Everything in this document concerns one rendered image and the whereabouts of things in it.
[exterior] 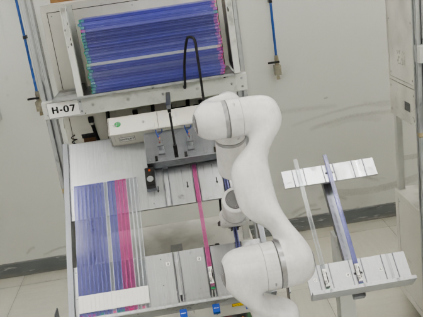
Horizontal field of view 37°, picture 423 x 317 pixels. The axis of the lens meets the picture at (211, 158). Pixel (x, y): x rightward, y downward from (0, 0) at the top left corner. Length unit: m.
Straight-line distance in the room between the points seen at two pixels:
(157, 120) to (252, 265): 1.02
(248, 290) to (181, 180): 0.90
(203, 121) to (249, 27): 2.33
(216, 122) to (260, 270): 0.38
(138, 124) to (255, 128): 0.88
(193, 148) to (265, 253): 0.89
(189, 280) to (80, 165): 0.63
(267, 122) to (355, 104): 2.53
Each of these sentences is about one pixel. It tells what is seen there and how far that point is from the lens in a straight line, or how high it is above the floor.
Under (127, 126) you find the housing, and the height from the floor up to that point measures 1.25.
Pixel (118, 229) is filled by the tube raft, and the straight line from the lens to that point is 2.28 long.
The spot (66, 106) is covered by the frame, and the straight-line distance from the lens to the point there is 2.42.
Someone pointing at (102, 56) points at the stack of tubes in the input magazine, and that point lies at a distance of 2.35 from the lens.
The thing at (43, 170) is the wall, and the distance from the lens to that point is 4.09.
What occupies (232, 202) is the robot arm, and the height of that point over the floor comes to 1.08.
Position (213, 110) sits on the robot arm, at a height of 1.44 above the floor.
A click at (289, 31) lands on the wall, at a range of 3.92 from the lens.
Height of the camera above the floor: 1.80
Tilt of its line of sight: 17 degrees down
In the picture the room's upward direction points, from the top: 8 degrees counter-clockwise
